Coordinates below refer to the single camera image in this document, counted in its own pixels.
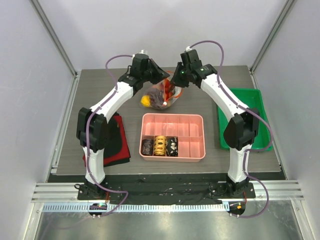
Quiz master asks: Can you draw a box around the green plastic bin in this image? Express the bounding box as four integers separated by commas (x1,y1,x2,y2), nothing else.
215,87,274,152

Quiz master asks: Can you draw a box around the clear zip bag orange seal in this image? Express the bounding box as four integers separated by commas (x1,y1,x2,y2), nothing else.
142,70,183,110

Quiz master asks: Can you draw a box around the gold patterned tape roll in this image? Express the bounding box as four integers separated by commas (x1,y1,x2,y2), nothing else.
153,135,167,157

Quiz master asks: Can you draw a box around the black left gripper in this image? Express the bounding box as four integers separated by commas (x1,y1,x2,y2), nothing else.
141,58,170,85

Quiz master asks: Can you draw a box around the yellow fake fruit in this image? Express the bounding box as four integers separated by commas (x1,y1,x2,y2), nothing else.
140,95,151,108

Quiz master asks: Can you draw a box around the pink divided organizer tray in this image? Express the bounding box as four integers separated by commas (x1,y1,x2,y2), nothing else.
139,113,206,163

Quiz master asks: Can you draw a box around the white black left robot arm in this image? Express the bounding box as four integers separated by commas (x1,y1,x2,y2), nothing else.
76,51,170,200

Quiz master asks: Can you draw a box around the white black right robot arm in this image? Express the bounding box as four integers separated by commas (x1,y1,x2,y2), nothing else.
171,48,259,198

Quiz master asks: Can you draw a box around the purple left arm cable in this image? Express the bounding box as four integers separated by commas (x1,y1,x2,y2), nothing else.
84,53,138,217

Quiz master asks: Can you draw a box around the black white patterned tape roll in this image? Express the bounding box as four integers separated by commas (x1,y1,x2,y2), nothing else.
166,137,179,157

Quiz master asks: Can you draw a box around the dark patterned tape roll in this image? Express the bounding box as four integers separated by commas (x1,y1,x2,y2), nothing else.
141,138,154,156

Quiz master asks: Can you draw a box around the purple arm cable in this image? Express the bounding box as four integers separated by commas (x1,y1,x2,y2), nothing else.
84,53,138,217
185,40,273,219

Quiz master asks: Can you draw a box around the red cloth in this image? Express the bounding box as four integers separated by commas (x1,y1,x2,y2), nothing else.
76,111,131,167

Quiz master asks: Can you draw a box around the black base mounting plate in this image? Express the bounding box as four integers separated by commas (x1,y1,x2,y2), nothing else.
74,182,256,205

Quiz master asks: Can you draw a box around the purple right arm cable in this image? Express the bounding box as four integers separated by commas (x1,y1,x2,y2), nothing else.
185,40,273,219

